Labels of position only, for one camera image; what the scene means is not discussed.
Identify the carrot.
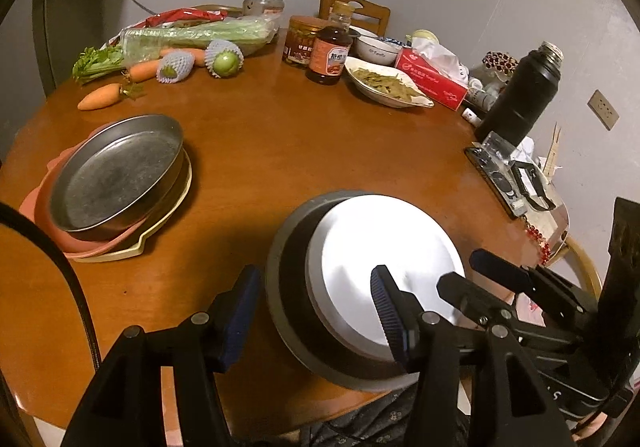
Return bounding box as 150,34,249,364
125,59,160,83
77,83,143,111
160,48,205,67

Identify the yellow tape roll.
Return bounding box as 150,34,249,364
406,29,439,44

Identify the netted green fruit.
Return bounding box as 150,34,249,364
156,51,195,84
204,39,244,79

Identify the wall power outlet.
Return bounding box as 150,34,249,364
587,90,620,131

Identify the stainless steel bowl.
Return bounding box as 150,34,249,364
265,190,418,393

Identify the dark soy sauce bottle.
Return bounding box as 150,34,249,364
306,1,354,85

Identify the bagged celery bunch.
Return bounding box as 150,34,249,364
72,15,279,84

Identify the carrot in front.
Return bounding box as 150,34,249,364
77,83,143,111

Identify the red tissue box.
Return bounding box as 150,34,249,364
395,38,469,111

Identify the curved wooden chair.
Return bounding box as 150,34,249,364
561,233,602,299

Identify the large instant noodle bowl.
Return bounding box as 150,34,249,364
304,194,468,362

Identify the rear carrot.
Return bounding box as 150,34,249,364
160,48,205,67

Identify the right netted green fruit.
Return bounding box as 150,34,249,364
204,39,244,79

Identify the yellow shell shaped plate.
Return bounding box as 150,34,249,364
75,150,193,264

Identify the red bead string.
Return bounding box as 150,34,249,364
522,218,554,269

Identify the middle carrot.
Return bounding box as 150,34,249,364
125,59,160,83

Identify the white plate of vegetables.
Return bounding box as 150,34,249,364
344,56,434,109

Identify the clear jar black lid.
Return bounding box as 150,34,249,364
242,0,285,22

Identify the white ceramic bowl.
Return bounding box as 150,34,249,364
355,36,402,66

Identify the small white bottle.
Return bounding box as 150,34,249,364
461,108,482,128

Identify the round metal pan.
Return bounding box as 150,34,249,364
49,114,184,240

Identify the red sauce jar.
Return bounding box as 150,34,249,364
282,15,328,68

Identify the pink crab shaped plate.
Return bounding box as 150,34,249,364
18,126,168,259

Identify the red white patterned ornament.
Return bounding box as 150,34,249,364
482,52,518,79

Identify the black cable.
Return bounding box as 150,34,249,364
0,201,102,373

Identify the red snack bag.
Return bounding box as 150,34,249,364
104,7,228,46

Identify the left netted green fruit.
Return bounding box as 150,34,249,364
156,51,195,84

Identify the grey refrigerator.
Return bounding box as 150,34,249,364
1,0,127,157

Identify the black thermos flask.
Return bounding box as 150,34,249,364
474,41,564,147

